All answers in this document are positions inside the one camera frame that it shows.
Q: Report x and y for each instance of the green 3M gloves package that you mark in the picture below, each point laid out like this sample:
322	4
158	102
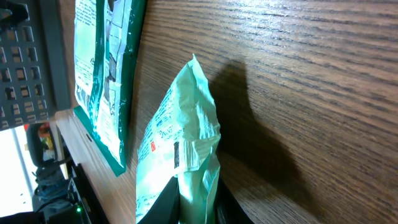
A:
106	43

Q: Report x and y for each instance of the light teal small packet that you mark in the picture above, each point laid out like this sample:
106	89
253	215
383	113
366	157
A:
181	141

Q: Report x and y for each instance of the grey plastic mesh basket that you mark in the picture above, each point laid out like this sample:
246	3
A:
34	80

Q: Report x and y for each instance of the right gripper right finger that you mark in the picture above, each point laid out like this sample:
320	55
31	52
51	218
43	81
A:
228	210

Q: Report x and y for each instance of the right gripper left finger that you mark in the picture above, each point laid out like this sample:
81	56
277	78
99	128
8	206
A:
166	209

